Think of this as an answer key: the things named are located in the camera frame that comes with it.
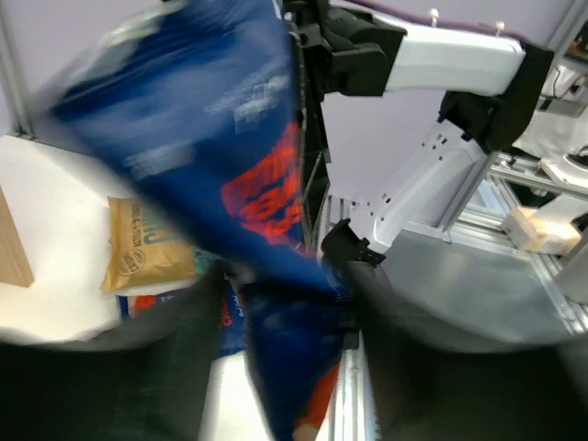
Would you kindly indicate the blue Burts chips bag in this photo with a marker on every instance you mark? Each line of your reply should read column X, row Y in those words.
column 157, row 315
column 192, row 103

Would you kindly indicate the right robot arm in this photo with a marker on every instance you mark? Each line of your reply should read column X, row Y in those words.
column 491, row 81

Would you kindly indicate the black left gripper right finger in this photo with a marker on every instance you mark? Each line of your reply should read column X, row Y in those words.
column 427, row 386

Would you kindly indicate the aluminium mounting rail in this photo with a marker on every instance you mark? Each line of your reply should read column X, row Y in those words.
column 505, row 268

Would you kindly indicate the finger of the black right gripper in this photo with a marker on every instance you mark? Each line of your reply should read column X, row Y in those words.
column 313, row 147

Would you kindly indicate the wooden two-tier shelf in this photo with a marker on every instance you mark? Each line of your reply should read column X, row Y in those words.
column 14, row 266

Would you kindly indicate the tan kettle chips bag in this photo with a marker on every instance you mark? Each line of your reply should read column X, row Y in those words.
column 142, row 250

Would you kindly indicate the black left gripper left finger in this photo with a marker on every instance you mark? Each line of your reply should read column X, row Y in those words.
column 114, row 386

